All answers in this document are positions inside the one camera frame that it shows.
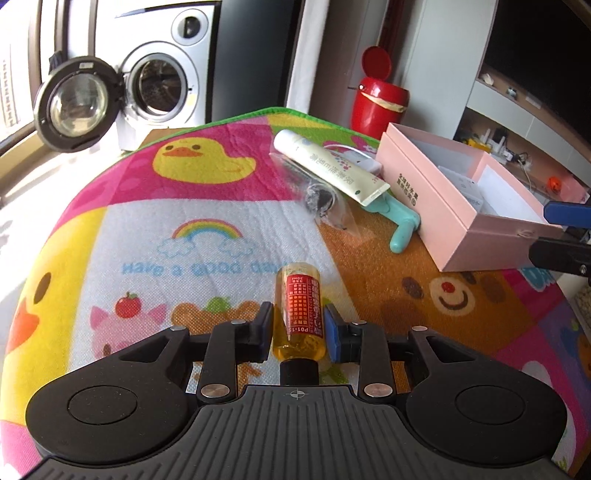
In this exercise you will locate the red trash bin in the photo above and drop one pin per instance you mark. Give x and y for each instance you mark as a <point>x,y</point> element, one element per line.
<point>369,106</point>

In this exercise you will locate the white shelf unit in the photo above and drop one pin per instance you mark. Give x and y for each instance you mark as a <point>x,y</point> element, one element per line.
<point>503,104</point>

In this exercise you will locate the silver washing machine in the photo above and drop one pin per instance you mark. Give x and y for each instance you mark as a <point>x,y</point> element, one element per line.
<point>184,69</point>

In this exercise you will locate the small orange toy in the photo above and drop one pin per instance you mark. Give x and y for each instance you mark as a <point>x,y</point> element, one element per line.
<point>554,183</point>

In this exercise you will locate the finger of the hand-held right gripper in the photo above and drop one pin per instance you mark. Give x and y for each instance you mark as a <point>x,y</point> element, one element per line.
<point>565,213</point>
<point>558,254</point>

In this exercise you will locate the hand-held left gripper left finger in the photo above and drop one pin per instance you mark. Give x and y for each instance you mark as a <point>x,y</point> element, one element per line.
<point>267,334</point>

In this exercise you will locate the colourful cartoon play mat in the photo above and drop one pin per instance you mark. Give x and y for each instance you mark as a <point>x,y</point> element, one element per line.
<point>184,277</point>

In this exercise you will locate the clear plastic bag dark item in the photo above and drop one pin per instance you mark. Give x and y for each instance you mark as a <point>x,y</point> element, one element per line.
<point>318,199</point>

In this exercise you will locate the pink cardboard box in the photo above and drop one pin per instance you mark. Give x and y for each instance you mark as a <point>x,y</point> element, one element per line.
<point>461,233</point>

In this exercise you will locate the white cream tube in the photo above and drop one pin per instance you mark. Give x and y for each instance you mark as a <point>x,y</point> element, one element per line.
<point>318,161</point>

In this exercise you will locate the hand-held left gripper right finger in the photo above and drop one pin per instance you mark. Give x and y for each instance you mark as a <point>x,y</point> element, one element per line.
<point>333,342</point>

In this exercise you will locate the yellow oil bottle red label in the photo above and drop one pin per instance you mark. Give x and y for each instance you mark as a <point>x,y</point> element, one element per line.
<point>299,314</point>

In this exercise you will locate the small white box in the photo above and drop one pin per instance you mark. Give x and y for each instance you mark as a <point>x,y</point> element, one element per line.
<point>461,185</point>

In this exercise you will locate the black television screen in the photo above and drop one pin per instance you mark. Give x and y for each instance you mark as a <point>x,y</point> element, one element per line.
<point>540,50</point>

